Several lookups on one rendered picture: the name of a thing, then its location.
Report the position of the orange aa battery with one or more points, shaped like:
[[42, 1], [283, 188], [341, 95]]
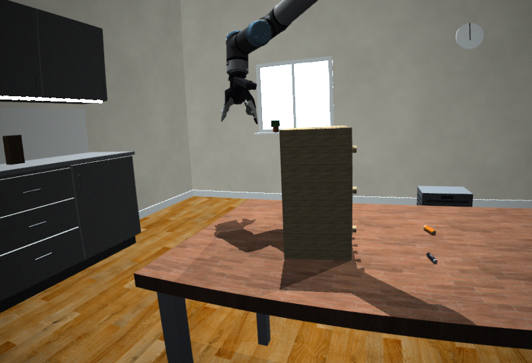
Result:
[[430, 230]]

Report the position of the wooden chest of drawers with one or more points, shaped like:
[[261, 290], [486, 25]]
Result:
[[316, 182]]

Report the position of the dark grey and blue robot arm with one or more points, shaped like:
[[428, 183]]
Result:
[[240, 43]]

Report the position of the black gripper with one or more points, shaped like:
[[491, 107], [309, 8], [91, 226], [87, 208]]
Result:
[[237, 95]]

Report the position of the black battery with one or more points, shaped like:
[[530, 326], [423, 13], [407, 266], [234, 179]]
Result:
[[431, 257]]

